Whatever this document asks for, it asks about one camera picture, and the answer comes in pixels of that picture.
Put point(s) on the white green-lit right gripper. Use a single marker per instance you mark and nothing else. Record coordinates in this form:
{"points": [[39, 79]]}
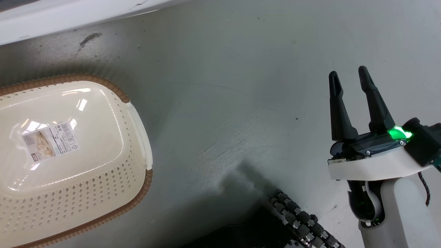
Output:
{"points": [[372, 158]]}

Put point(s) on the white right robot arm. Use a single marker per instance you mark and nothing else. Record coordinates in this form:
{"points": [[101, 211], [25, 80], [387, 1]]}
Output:
{"points": [[396, 213]]}

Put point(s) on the cream plastic laundry basket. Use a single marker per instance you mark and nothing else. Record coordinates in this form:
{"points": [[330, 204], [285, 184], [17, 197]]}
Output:
{"points": [[86, 165]]}

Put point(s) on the white barcode label sticker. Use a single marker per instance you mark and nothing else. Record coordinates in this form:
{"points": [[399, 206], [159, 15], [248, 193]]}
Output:
{"points": [[50, 140]]}

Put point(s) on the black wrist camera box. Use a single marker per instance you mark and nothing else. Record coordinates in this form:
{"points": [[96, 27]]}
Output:
{"points": [[425, 139]]}

